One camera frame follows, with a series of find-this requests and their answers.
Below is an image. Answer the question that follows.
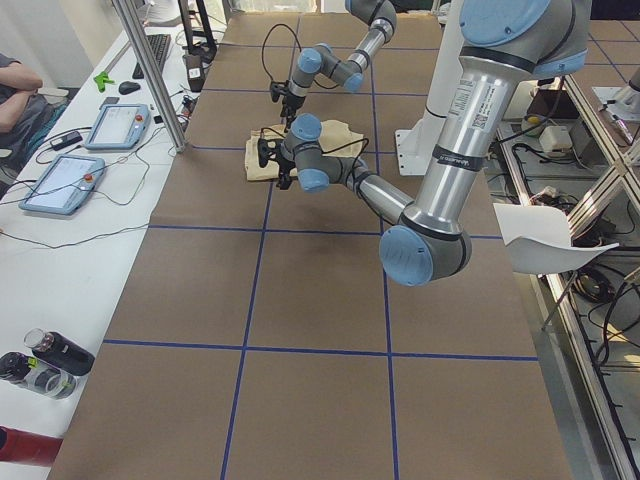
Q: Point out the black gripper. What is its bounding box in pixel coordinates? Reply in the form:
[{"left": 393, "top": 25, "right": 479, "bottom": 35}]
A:
[
  {"left": 257, "top": 138, "right": 296, "bottom": 190},
  {"left": 270, "top": 80, "right": 306, "bottom": 131}
]

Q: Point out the beige long-sleeve graphic shirt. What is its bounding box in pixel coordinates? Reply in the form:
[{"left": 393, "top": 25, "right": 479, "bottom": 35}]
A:
[{"left": 244, "top": 118, "right": 365, "bottom": 183}]

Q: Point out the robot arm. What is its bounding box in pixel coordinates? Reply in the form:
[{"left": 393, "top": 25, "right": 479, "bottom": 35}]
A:
[
  {"left": 270, "top": 0, "right": 397, "bottom": 129},
  {"left": 257, "top": 1, "right": 591, "bottom": 286}
]

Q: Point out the black keyboard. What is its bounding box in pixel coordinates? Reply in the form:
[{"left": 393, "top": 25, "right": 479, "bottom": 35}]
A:
[{"left": 132, "top": 34, "right": 172, "bottom": 80}]

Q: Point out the black computer mouse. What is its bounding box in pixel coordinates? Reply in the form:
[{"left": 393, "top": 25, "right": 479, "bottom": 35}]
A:
[{"left": 118, "top": 81, "right": 141, "bottom": 96}]

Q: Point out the upper teach pendant tablet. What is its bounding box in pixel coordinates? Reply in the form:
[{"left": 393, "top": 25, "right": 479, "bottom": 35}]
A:
[{"left": 84, "top": 104, "right": 150, "bottom": 151}]

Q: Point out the teach pendant tablet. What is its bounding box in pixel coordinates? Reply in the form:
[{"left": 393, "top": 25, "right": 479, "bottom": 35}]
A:
[
  {"left": 19, "top": 154, "right": 107, "bottom": 216},
  {"left": 84, "top": 104, "right": 150, "bottom": 151}
]

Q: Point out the green plastic clip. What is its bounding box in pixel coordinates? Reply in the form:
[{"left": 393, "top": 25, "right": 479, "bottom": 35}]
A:
[{"left": 93, "top": 71, "right": 115, "bottom": 93}]

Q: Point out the lower teach pendant tablet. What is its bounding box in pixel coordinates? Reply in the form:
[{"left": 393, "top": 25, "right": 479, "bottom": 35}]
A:
[{"left": 19, "top": 154, "right": 107, "bottom": 216}]

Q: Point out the white paper sheet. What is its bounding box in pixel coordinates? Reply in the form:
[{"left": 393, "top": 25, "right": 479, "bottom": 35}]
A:
[{"left": 493, "top": 203, "right": 619, "bottom": 275}]

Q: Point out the seated person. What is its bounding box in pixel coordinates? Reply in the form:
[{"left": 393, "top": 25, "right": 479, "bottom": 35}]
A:
[{"left": 1, "top": 54, "right": 66, "bottom": 171}]

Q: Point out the black water bottle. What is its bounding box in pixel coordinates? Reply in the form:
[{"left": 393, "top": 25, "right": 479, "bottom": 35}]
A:
[{"left": 24, "top": 328, "right": 95, "bottom": 377}]

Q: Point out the clear plastic bottle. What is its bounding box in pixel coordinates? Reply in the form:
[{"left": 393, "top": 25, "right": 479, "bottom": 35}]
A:
[{"left": 1, "top": 352, "right": 76, "bottom": 400}]

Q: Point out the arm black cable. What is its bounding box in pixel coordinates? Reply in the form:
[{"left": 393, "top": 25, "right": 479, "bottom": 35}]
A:
[
  {"left": 261, "top": 23, "right": 303, "bottom": 86},
  {"left": 262, "top": 127, "right": 371, "bottom": 176}
]

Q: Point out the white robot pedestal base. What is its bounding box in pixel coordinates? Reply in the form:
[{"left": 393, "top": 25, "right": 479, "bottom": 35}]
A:
[{"left": 395, "top": 0, "right": 464, "bottom": 176}]

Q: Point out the aluminium frame post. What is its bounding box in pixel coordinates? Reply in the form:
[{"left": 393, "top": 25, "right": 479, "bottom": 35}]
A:
[{"left": 113, "top": 0, "right": 186, "bottom": 153}]

